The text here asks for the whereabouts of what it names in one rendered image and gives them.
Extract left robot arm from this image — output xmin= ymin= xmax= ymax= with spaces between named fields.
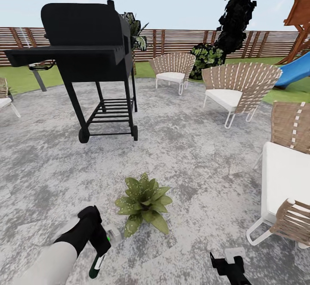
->
xmin=12 ymin=206 xmax=122 ymax=285

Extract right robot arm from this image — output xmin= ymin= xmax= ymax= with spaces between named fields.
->
xmin=210 ymin=247 xmax=252 ymax=285

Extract insectifuge atomizer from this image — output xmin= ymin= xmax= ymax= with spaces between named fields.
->
xmin=89 ymin=253 xmax=107 ymax=279

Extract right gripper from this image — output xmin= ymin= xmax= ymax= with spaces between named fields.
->
xmin=210 ymin=252 xmax=244 ymax=281

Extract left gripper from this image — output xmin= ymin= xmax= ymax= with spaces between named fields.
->
xmin=88 ymin=228 xmax=112 ymax=257

